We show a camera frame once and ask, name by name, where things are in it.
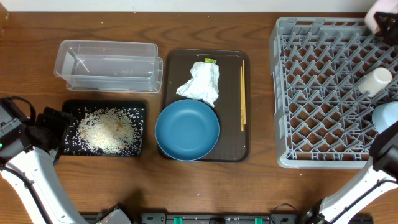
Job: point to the light blue bowl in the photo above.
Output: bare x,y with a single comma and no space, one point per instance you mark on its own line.
385,116

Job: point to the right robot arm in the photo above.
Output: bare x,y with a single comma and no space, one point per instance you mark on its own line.
378,176

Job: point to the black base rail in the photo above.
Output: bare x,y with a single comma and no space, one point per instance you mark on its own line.
161,218

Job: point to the wooden chopstick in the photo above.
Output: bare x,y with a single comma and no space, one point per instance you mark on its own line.
241,99
244,92

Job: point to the pile of rice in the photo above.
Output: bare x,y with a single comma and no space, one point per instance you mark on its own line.
107,131

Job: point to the grey dishwasher rack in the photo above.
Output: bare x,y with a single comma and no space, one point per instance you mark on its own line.
321,119

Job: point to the clear plastic bin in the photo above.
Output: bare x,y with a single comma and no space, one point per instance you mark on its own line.
73,52

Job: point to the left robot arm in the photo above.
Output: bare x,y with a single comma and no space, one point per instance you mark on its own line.
29,150

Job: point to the cream white cup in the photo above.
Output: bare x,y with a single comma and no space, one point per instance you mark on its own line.
375,81

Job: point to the black tray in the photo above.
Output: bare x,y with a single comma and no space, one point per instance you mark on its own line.
70,149

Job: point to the large blue plate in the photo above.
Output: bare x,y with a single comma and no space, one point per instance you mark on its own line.
187,130

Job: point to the crumpled white napkin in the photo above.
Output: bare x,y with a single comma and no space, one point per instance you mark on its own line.
203,84

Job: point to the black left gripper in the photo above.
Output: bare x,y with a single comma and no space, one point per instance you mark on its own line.
55,120

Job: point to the dark brown serving tray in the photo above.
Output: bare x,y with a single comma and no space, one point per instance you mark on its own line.
233,144

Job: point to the green wrapper scrap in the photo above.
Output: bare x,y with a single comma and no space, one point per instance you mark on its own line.
210,60

